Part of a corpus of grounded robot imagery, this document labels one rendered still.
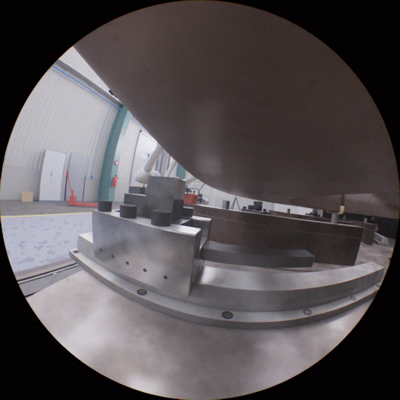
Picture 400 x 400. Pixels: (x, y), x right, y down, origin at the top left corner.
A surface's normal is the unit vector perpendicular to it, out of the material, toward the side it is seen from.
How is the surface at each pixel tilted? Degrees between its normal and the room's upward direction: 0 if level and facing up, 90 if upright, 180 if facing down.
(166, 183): 90
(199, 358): 0
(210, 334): 0
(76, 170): 90
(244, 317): 0
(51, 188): 90
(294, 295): 71
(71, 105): 90
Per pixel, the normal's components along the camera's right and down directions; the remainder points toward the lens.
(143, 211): -0.20, -0.01
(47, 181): 0.96, 0.11
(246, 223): -0.56, -0.06
